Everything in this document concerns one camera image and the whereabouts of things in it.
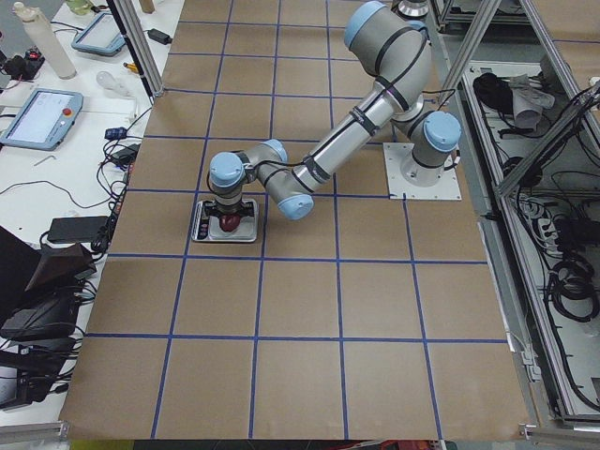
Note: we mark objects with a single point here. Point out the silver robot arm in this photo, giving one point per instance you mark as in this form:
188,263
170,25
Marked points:
398,57
413,9

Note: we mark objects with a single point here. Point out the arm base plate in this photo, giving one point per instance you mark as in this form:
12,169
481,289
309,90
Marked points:
407,180

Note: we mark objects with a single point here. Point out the black power adapter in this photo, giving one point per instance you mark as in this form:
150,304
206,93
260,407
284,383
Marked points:
159,36

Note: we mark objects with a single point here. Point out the small blue device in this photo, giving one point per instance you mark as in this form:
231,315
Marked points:
115,133

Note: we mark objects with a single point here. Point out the aluminium frame post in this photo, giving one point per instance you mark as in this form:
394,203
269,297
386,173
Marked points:
131,30

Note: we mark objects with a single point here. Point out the far blue teach pendant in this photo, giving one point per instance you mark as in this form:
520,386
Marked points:
101,36

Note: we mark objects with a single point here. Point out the red yellow mango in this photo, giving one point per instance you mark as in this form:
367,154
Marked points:
229,223

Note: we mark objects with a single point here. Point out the near blue teach pendant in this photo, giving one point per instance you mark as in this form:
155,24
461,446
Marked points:
44,121

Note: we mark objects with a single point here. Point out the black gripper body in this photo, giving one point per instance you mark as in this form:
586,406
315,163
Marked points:
228,211

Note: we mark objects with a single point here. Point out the blue teach pendant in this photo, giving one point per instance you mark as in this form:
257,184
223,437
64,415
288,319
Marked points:
101,36
44,121

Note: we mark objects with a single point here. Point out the digital kitchen scale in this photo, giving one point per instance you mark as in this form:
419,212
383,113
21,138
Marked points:
206,229

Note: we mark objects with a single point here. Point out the black laptop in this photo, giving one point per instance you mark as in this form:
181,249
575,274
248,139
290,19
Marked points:
28,274

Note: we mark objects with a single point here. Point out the gold cylindrical tool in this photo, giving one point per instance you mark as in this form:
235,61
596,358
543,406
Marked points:
131,67

